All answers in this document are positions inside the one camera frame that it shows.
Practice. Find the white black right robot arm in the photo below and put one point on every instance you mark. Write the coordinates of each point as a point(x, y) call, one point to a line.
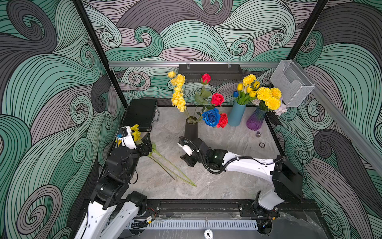
point(286, 178)

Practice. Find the yellow flower bunch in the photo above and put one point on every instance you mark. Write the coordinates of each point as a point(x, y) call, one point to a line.
point(179, 174)

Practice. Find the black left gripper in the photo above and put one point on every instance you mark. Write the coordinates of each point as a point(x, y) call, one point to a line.
point(144, 151)

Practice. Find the clear acrylic wall box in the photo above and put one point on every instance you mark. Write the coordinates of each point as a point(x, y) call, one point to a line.
point(293, 82)

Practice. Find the white slotted cable duct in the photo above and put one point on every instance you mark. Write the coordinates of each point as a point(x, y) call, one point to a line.
point(202, 225)

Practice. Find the teal ceramic vase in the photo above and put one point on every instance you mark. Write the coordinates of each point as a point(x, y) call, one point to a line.
point(236, 114)

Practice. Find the blue rose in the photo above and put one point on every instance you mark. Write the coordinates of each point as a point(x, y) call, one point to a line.
point(211, 117)

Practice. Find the yellow tulip bouquet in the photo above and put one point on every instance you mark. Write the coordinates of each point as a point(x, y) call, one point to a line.
point(247, 90)

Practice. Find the pale yellow blossom spray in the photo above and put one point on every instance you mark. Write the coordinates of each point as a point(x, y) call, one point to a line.
point(178, 100)

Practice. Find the red rose stem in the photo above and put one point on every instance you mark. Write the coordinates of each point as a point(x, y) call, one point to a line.
point(206, 100)

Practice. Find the purple glass vase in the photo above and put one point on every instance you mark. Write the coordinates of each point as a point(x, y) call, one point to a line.
point(256, 120)

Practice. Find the yellow carnation bouquet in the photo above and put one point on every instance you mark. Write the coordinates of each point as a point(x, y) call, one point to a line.
point(270, 100)

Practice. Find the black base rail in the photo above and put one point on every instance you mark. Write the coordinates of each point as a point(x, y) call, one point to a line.
point(243, 208)

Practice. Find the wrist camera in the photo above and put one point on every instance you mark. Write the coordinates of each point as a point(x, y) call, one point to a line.
point(186, 148)
point(124, 137)

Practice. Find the black cylindrical vase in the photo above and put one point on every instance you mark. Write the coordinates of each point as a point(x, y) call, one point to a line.
point(191, 129)

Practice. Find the black hanging tray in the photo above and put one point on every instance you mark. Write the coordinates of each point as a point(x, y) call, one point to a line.
point(218, 72)

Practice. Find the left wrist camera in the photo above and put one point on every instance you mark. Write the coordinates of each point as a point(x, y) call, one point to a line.
point(124, 137)

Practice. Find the yellow ranunculus stem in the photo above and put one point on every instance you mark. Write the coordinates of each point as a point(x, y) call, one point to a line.
point(137, 135)

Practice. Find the black ribbed hard case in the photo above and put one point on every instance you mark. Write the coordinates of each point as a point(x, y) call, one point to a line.
point(143, 112)

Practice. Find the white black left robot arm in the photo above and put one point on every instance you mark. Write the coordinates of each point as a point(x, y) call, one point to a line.
point(110, 211)

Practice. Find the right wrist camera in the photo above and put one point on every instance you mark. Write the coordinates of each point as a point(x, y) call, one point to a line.
point(186, 148)

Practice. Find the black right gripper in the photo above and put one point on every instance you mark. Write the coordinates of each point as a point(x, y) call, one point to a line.
point(188, 160)

